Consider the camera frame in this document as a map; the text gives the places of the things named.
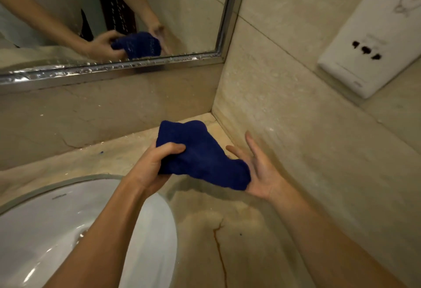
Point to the blue microfibre cloth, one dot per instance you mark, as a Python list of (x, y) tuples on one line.
[(200, 156)]

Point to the white wall socket panel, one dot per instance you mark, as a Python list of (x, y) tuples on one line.
[(371, 34)]

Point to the person's right forearm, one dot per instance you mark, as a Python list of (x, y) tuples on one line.
[(322, 245)]

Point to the person's left hand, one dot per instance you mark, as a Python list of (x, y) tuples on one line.
[(148, 172)]

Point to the person's right hand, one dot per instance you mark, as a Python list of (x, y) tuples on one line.
[(263, 176)]

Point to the white ceramic sink basin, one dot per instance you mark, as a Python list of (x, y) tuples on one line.
[(39, 232)]

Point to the person's left forearm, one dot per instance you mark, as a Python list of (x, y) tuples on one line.
[(98, 238)]

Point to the silver framed wall mirror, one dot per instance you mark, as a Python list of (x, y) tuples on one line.
[(184, 8)]

